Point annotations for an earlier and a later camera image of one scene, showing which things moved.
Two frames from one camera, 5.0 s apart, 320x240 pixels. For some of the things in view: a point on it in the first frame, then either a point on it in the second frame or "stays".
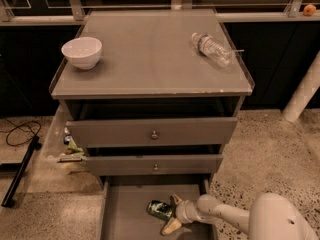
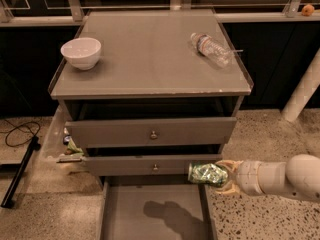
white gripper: (183, 211) to (248, 177)
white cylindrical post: (308, 86) stays
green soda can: (160, 209) to (214, 174)
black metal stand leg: (20, 167) stays
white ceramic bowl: (83, 52) stays
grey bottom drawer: (123, 201) stays
